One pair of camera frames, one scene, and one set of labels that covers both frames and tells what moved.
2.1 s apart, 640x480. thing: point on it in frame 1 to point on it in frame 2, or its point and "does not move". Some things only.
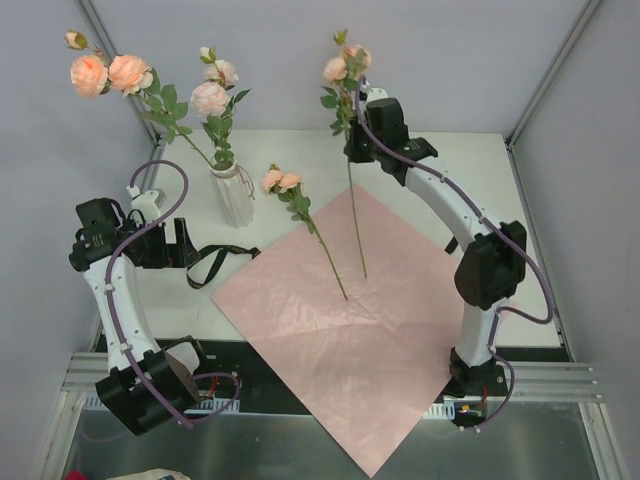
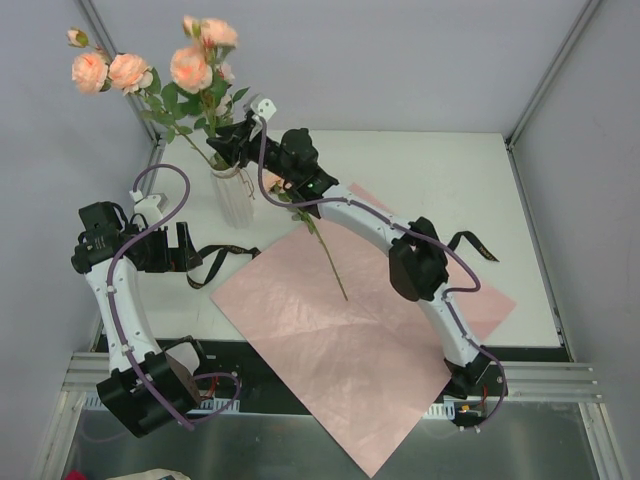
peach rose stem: x=94 y=75 does not move
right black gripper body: x=358 y=142 to x=245 y=142
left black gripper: x=163 y=251 does not move
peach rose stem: x=286 y=187 does not move
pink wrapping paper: x=358 y=311 does not move
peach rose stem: x=344 y=71 to x=193 y=69
